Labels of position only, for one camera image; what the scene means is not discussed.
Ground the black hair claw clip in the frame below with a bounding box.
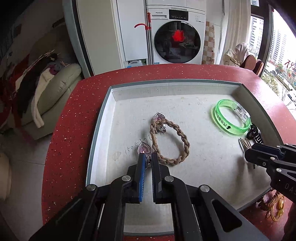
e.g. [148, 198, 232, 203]
[246, 123, 263, 144]

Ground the pink heart silver earring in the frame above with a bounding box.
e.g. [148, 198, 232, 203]
[137, 140, 152, 156]

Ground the beige thin hair clip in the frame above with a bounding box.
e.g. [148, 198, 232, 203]
[238, 138, 252, 152]

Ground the braided tan hair tie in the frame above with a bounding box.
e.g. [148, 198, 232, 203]
[149, 116, 191, 166]

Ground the grey shallow tray box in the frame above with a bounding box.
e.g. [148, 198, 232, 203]
[86, 79, 285, 236]

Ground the green translucent bangle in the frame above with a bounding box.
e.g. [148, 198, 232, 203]
[212, 99, 252, 136]

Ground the brown round chair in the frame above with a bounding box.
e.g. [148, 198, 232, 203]
[240, 55, 256, 71]
[253, 59, 264, 76]

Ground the beige leather sofa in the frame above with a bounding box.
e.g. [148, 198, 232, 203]
[22, 63, 82, 140]

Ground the white tall cabinet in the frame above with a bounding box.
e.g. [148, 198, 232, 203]
[62, 0, 147, 78]

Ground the white front-load washing machine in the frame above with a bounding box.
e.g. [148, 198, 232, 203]
[147, 1, 206, 64]

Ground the pile of clothes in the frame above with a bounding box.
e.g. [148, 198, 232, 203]
[1, 51, 66, 127]

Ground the yellow cord bracelet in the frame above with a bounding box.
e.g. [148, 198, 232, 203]
[264, 193, 286, 222]

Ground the red handled mop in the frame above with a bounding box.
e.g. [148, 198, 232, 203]
[134, 12, 154, 65]

